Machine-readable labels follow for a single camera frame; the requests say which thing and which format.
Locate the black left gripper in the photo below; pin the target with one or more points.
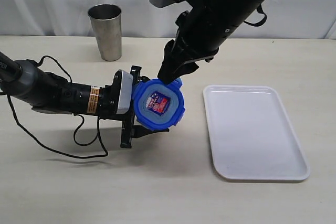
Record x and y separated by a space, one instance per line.
107 111

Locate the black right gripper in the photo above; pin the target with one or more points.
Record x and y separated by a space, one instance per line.
189 46

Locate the blue plastic lid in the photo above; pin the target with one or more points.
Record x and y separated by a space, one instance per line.
158 106

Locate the stainless steel cup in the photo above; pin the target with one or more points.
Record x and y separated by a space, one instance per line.
106 24

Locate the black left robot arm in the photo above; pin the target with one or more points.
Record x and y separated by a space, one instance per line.
49 93

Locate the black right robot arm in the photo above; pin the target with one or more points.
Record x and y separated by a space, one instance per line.
227 16

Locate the white plastic tray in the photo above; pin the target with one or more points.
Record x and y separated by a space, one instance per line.
250 135

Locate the white backdrop curtain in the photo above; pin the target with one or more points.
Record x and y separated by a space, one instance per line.
286 18

